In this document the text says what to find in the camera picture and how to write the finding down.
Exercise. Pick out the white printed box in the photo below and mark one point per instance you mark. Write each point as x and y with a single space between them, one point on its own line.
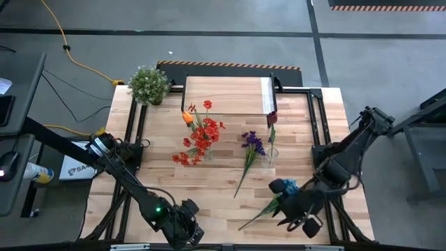
73 171

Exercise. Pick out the wooden shelf with black frame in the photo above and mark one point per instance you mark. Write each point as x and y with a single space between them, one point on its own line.
237 94

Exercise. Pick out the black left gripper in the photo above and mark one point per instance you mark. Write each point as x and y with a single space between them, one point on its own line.
177 226

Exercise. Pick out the orange artificial tulip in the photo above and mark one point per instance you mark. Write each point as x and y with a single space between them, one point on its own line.
187 117

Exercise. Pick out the potted plant with white flowers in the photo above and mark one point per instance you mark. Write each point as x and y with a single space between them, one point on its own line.
148 85

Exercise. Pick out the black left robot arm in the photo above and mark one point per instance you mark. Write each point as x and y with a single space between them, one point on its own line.
118 167

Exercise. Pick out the black aluminium table frame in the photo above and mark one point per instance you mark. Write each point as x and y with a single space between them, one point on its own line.
299 91

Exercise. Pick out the blue artificial flower bunch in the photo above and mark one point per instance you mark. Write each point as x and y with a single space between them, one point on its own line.
291 186

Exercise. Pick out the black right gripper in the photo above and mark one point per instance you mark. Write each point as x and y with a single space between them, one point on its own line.
301 205

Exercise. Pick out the purple artificial flower bunch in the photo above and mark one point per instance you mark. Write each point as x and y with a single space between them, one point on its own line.
253 143

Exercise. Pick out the black mat with hazard stripe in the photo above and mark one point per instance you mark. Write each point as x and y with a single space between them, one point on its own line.
383 3
289 78

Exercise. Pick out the black computer mouse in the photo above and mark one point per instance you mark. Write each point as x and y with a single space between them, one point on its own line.
8 164

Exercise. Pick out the grey desk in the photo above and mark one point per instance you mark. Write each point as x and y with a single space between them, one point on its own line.
14 195
24 104

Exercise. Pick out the clear glass vase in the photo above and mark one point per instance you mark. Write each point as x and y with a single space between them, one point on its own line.
209 157
266 162

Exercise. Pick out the grey metal stand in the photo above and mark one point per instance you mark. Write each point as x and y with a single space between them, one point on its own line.
420 157

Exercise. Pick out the red artificial flower bunch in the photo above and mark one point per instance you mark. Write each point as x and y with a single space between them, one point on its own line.
183 158
209 130

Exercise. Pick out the dark red artificial tulip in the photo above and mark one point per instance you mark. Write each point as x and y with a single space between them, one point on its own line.
272 118

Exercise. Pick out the white and yellow bottle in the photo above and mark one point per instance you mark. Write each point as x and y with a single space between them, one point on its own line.
38 172

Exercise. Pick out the black support beam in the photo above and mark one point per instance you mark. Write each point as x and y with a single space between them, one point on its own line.
52 139

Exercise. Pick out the black phone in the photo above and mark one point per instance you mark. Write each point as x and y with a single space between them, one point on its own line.
5 109

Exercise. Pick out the white paper sheet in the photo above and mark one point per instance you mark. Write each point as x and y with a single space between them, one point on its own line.
4 85

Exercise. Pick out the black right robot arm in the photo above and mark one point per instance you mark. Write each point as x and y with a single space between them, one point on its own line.
352 146

